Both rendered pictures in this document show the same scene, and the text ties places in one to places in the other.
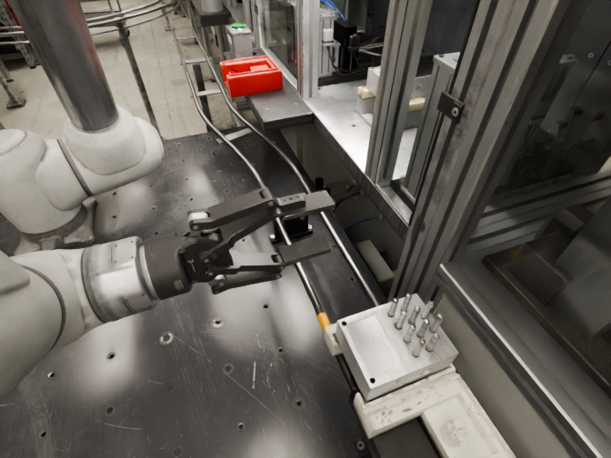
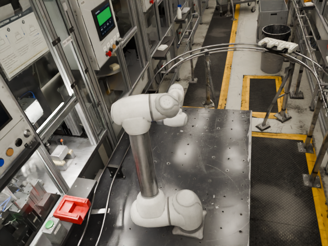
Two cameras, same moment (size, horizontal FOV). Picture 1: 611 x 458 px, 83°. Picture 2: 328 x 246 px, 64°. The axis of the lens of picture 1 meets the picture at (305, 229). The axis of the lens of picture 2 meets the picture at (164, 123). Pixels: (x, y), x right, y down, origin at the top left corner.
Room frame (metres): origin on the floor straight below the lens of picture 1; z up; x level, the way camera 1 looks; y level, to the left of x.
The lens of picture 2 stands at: (1.29, 1.17, 2.15)
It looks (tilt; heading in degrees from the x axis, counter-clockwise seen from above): 40 degrees down; 222
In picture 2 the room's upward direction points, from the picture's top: 10 degrees counter-clockwise
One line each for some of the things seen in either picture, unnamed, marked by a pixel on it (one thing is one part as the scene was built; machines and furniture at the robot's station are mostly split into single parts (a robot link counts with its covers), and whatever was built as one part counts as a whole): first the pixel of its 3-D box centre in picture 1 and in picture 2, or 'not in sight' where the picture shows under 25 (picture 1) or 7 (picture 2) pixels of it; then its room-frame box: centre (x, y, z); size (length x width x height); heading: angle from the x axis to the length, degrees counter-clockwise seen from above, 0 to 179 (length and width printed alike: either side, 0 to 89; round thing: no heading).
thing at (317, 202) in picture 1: (305, 204); not in sight; (0.32, 0.00, 1.06); 0.07 x 0.03 x 0.01; 111
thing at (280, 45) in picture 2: not in sight; (277, 47); (-1.45, 0.48, 0.84); 0.37 x 0.14 x 0.10; 79
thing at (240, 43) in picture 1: (243, 47); (53, 230); (1.17, 0.20, 0.97); 0.08 x 0.08 x 0.12; 21
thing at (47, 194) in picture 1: (29, 177); (186, 207); (0.66, 0.66, 0.85); 0.18 x 0.16 x 0.22; 127
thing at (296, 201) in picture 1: (284, 198); not in sight; (0.31, 0.03, 1.08); 0.05 x 0.01 x 0.03; 111
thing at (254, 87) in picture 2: not in sight; (262, 94); (-1.74, 0.32, 0.01); 1.00 x 0.55 x 0.01; 21
